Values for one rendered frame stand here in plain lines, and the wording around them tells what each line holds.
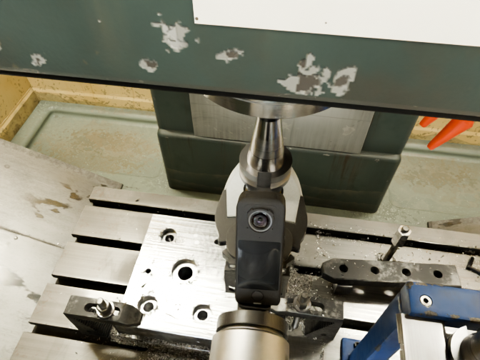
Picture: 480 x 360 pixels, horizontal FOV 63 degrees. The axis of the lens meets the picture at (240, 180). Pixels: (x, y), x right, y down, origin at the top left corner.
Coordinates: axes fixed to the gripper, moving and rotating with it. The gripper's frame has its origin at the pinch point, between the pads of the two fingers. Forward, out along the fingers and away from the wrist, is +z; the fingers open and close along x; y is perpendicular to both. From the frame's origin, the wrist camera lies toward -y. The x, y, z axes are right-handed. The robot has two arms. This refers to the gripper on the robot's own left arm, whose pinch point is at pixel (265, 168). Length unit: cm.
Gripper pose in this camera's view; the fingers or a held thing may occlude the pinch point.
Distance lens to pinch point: 49.2
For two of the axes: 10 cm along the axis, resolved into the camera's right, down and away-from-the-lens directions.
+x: 9.9, 0.8, -0.6
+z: 1.0, -7.8, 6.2
